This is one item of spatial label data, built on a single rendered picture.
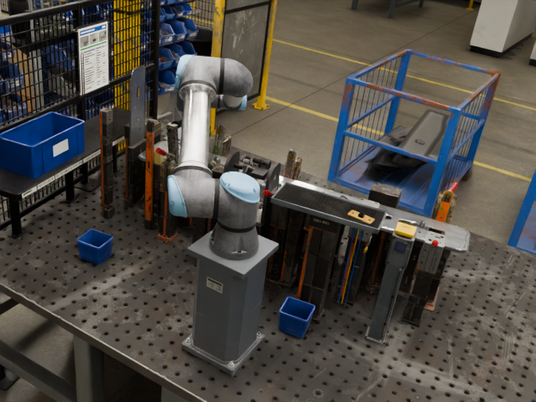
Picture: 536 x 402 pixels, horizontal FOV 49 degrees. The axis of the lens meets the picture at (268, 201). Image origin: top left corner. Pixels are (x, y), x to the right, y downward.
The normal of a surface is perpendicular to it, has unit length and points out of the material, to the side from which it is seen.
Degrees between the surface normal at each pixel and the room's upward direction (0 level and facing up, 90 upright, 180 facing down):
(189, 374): 0
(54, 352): 0
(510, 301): 0
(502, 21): 90
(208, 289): 90
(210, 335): 90
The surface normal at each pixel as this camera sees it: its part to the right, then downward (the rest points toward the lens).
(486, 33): -0.55, 0.35
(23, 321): 0.11, -0.86
